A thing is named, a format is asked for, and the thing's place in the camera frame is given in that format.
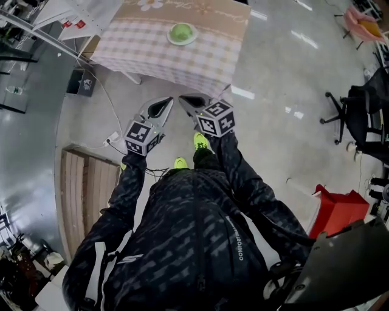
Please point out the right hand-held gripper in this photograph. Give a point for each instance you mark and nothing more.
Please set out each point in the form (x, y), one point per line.
(217, 120)

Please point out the person's black trousers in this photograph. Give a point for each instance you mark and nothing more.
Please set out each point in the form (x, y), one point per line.
(205, 159)

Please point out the black metal table frame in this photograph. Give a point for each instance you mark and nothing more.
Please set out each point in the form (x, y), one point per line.
(12, 57)

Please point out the wooden plank pallet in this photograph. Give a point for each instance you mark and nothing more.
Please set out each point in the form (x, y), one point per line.
(73, 197)

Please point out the white cabinet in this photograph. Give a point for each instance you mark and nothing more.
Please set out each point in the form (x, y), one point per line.
(51, 291)

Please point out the green cabbage head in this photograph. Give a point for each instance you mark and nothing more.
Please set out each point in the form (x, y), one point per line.
(181, 32)

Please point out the yellow cushion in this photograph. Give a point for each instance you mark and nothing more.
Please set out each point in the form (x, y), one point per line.
(370, 27)

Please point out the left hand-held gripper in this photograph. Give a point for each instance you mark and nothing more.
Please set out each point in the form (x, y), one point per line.
(139, 136)

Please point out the white metal shelf rack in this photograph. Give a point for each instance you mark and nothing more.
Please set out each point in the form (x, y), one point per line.
(88, 9)

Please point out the beige bag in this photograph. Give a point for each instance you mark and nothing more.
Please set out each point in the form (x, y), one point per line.
(54, 261)

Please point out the pink armchair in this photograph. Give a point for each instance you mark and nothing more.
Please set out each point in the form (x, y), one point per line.
(355, 18)

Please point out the person's black patterned jacket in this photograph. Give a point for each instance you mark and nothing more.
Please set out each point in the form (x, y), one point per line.
(182, 237)

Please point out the clear plastic water bottle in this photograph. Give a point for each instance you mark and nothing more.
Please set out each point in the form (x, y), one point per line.
(15, 90)

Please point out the white power strip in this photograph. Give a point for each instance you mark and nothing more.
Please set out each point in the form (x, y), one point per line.
(114, 138)

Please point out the red white canister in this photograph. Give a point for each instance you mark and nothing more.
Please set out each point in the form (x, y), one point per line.
(80, 24)
(67, 22)

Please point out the neon yellow shoe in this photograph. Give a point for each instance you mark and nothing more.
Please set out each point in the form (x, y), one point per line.
(181, 163)
(201, 141)

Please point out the black mesh office chair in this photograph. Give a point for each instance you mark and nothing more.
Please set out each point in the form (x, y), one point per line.
(364, 115)

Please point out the brown cardboard box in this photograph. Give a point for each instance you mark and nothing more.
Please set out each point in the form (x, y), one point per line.
(91, 47)

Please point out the black flat device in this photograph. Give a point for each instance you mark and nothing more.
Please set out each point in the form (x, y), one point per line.
(343, 261)

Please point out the person's right forearm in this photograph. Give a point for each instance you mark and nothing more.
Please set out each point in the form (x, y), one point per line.
(240, 170)

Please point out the table with checkered cloth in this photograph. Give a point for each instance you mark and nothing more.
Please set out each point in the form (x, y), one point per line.
(146, 51)

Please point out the person's left forearm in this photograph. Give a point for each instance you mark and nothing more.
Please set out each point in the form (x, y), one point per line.
(127, 185)

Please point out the white round plate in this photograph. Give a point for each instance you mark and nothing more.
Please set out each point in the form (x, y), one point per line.
(194, 38)

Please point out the black bin with white print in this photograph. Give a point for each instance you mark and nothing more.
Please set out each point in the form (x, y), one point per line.
(80, 83)

